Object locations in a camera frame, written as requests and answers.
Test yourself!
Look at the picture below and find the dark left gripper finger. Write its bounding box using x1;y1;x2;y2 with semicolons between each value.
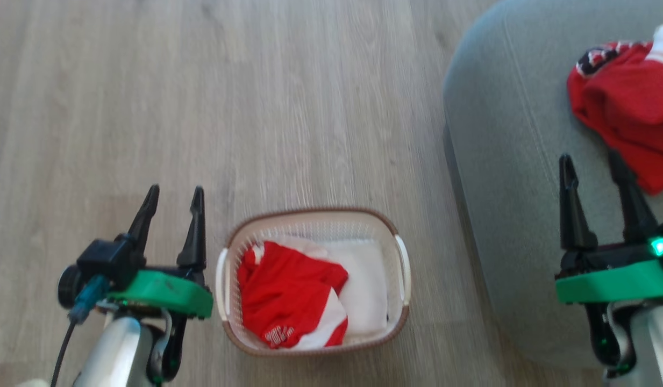
176;186;208;271
127;185;160;254

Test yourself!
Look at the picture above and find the white laundry basket brown rim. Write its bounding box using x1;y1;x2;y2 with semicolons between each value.
216;207;412;356

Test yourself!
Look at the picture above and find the red and white striped garment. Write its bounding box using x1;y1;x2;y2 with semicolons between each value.
237;240;350;350

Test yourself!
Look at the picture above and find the blue plug camera cable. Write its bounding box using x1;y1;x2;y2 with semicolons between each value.
50;275;112;387

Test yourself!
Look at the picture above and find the grey fabric sofa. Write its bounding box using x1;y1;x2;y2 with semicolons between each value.
443;0;663;369

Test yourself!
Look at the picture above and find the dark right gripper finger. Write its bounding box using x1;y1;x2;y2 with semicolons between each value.
608;150;659;243
558;154;599;252

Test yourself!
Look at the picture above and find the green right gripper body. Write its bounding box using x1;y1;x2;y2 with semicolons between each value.
555;219;663;305

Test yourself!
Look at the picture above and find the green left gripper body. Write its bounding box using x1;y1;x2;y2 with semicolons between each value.
106;258;214;320

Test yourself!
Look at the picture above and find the red jersey with checked collar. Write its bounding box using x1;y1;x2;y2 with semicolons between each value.
567;24;663;195

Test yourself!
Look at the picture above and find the plain white cloth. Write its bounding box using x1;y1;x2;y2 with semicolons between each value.
288;236;389;340

